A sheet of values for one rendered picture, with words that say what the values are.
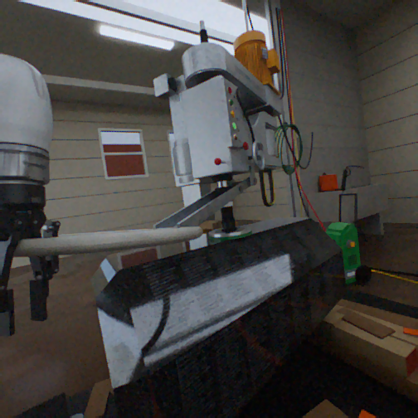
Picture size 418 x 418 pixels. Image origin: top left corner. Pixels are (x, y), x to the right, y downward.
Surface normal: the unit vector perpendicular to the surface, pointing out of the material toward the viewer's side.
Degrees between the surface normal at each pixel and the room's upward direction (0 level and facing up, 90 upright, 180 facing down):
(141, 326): 45
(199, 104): 90
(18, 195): 89
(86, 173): 90
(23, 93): 86
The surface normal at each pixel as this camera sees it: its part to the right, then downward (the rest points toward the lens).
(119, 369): -0.40, -0.42
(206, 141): -0.54, 0.12
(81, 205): 0.52, -0.03
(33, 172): 0.95, -0.07
